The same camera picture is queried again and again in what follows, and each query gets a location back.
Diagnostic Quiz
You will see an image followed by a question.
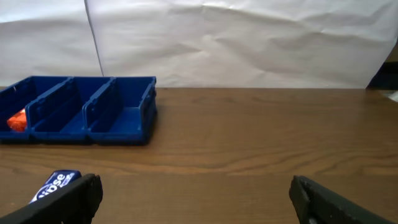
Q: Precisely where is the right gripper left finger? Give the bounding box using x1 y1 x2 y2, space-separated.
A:
0 173 104 224

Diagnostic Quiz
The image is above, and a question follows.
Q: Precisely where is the blue candy pack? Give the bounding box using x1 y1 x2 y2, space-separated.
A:
29 169 83 205

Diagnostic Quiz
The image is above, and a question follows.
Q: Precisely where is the orange candy box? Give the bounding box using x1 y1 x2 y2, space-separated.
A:
6 108 28 133

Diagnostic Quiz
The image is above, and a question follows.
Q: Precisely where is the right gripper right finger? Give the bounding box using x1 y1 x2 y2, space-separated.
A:
289 175 396 224

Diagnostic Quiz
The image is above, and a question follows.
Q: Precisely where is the blue tray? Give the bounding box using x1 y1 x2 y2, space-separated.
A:
0 75 158 146

